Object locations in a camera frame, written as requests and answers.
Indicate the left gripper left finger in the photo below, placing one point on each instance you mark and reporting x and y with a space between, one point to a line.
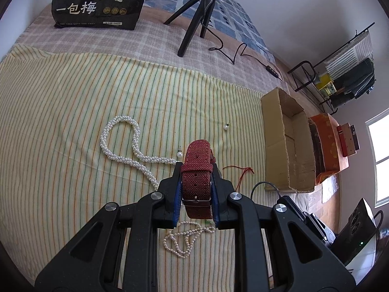
116 250

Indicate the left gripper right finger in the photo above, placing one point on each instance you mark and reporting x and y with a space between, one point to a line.
274 249

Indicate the orange gift box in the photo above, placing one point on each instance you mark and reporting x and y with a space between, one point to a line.
331 149

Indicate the red book box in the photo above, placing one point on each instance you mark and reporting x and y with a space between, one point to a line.
348 139

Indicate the window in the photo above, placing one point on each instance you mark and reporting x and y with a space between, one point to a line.
377 128

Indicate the brown cardboard box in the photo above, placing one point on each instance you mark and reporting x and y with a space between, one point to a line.
290 158

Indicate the yellow striped cloth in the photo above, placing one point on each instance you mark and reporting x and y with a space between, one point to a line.
54 175

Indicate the yellow box on rack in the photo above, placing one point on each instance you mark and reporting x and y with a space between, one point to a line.
325 85

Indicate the black clothes rack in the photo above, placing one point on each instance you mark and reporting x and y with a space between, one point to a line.
351 68

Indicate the pink checked blanket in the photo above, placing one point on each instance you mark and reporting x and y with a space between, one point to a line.
217 54

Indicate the black snack bag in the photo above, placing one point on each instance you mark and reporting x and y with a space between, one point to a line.
122 14

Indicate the black tripod stand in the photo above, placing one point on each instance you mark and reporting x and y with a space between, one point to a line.
201 17

